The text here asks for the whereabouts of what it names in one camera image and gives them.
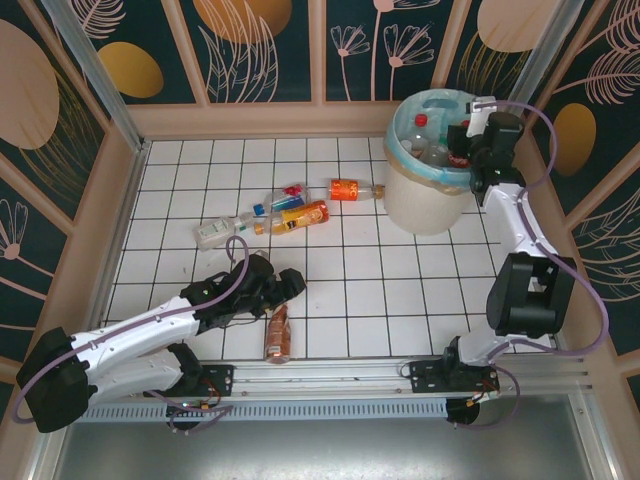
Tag brown coffee drink bottle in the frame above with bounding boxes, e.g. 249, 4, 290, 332
263, 302, 295, 365

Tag white-capped clear bottle green label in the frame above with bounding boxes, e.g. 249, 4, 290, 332
194, 212, 257, 251

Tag orange juice bottle black-orange label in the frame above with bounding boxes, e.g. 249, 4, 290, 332
252, 199, 330, 237

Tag blue-capped water bottle red flower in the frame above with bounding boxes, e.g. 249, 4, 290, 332
252, 182, 313, 216

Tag clear bottle orange NFC label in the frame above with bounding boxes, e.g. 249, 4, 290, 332
327, 178, 386, 204

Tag bin with blue liner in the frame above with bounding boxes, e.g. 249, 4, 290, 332
384, 88, 494, 195

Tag white ribbed waste bin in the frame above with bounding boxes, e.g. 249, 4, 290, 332
382, 88, 496, 236

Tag grey metal sheet panel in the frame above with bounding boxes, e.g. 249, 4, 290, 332
29, 394, 616, 480

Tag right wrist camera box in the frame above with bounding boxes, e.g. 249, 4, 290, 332
464, 95, 498, 139

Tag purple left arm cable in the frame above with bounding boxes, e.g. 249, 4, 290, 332
9, 236, 251, 437

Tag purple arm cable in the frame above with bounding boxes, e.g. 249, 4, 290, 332
9, 236, 251, 437
452, 99, 611, 431

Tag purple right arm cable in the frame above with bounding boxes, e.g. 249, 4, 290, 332
452, 99, 611, 431

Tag aluminium mounting rail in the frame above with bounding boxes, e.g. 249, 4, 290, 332
47, 353, 596, 401

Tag aluminium frame post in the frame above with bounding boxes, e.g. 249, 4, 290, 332
39, 0, 152, 154
504, 0, 576, 119

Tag grey slotted cable duct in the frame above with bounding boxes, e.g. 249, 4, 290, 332
87, 398, 449, 424

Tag red black power wires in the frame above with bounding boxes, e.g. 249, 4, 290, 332
167, 382, 224, 416
464, 379, 501, 407

